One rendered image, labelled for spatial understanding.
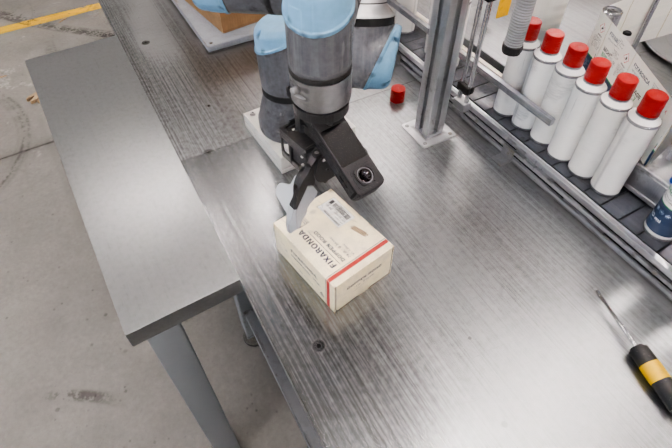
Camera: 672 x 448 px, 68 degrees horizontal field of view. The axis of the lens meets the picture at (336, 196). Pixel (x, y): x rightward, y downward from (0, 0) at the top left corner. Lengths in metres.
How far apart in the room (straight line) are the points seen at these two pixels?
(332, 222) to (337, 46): 0.35
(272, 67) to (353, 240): 0.35
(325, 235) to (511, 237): 0.34
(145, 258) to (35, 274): 1.24
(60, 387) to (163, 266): 1.01
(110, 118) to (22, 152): 1.46
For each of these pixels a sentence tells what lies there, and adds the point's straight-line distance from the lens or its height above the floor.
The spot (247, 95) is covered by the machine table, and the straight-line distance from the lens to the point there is 1.22.
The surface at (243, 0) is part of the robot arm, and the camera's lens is 0.67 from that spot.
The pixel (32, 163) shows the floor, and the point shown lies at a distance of 2.60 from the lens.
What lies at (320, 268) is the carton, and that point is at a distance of 0.77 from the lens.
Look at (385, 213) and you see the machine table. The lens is 0.94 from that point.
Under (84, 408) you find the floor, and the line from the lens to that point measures 1.80.
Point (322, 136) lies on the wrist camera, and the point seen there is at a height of 1.14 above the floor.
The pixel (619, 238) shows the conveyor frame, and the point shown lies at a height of 0.86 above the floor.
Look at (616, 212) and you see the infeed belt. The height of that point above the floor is 0.88.
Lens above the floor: 1.54
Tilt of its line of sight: 48 degrees down
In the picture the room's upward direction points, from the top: straight up
